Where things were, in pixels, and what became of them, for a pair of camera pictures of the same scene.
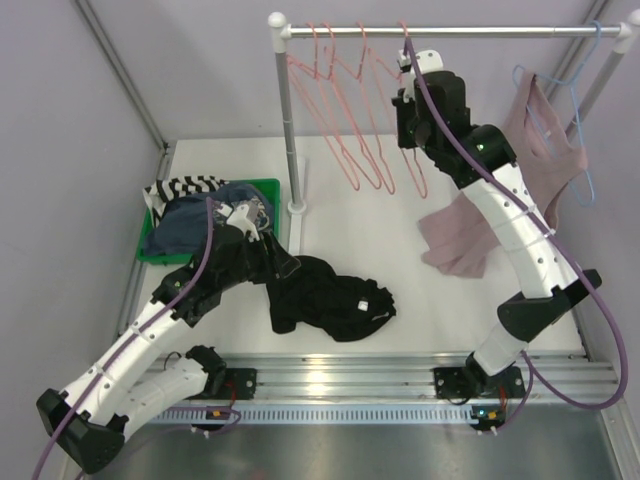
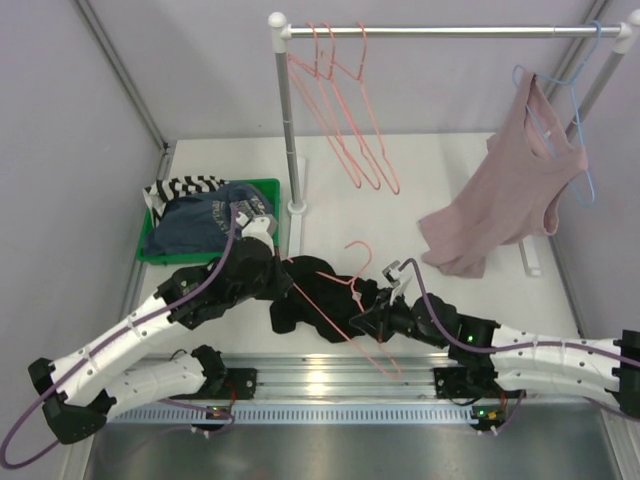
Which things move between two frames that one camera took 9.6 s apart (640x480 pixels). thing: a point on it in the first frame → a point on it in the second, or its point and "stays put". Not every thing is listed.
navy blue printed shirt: (181, 228) stays put
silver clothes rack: (280, 31) stays put
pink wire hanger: (383, 158) → (352, 281)
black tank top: (313, 295) stays put
